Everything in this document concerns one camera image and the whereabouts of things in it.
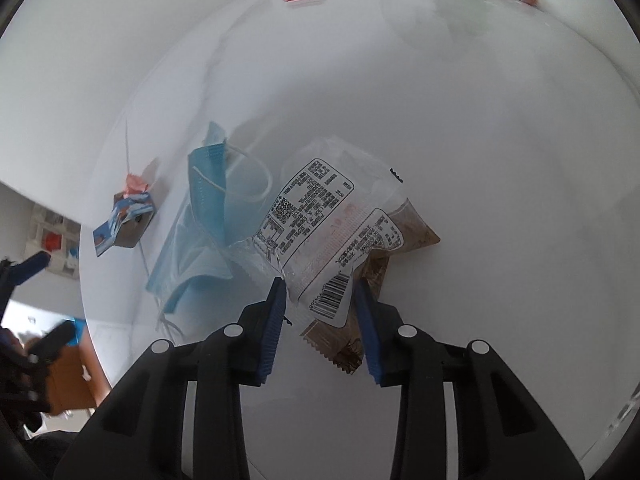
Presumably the clear labelled snack wrapper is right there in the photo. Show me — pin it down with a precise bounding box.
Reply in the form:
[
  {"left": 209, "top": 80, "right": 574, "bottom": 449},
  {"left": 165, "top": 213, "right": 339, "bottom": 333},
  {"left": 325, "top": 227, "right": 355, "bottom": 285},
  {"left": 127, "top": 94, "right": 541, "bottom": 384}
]
[{"left": 230, "top": 135, "right": 406, "bottom": 328}]

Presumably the pink crumpled paper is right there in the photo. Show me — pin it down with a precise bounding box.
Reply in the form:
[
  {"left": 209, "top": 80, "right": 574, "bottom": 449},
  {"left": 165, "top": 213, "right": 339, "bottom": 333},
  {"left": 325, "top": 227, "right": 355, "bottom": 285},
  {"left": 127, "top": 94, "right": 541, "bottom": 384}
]
[{"left": 125, "top": 172, "right": 153, "bottom": 198}]

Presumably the brown snack wrapper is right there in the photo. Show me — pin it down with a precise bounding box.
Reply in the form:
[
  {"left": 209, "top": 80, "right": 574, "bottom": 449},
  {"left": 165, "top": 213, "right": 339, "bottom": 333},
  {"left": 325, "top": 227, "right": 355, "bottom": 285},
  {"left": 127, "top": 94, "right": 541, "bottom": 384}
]
[{"left": 300, "top": 197, "right": 442, "bottom": 376}]

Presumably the blue printed cardboard carton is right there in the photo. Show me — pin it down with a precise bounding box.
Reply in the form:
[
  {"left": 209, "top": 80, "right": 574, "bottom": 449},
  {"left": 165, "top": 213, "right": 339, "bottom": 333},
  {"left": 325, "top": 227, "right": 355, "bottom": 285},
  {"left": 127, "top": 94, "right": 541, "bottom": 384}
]
[{"left": 92, "top": 192, "right": 153, "bottom": 256}]

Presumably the blue face mask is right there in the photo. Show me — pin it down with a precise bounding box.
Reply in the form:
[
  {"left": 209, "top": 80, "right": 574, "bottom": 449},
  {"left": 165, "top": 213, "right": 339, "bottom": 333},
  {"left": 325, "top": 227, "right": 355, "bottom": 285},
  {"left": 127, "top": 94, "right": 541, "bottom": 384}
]
[{"left": 187, "top": 121, "right": 273, "bottom": 248}]

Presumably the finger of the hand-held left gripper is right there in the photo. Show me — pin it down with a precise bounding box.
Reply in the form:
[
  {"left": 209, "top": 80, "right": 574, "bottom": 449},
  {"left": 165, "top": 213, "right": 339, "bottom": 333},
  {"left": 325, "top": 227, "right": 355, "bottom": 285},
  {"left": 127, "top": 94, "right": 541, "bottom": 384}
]
[
  {"left": 25, "top": 321, "right": 76, "bottom": 363},
  {"left": 0, "top": 252, "right": 52, "bottom": 288}
]

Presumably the white shelf unit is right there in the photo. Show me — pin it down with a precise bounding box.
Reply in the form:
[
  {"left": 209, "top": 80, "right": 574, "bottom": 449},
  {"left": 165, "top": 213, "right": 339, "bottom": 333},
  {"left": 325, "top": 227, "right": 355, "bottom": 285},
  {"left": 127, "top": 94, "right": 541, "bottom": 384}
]
[{"left": 27, "top": 204, "right": 82, "bottom": 278}]

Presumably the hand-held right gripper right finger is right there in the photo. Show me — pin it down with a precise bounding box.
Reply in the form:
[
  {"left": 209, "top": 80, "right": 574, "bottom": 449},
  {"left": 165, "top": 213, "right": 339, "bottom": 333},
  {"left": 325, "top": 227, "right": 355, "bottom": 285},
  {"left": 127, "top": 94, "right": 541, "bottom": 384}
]
[{"left": 352, "top": 280, "right": 586, "bottom": 480}]

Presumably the person's dark clothing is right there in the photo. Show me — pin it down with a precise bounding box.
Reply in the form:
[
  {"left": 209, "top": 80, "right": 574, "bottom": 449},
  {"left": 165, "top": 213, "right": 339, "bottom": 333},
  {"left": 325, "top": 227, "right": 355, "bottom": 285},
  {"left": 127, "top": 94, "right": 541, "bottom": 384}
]
[{"left": 20, "top": 430, "right": 81, "bottom": 480}]

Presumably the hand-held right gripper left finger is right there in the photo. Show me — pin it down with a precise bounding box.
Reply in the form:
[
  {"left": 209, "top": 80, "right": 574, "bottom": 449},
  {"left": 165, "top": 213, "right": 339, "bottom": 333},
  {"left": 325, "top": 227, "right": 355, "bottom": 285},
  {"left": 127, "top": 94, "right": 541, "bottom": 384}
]
[{"left": 52, "top": 276, "right": 288, "bottom": 480}]

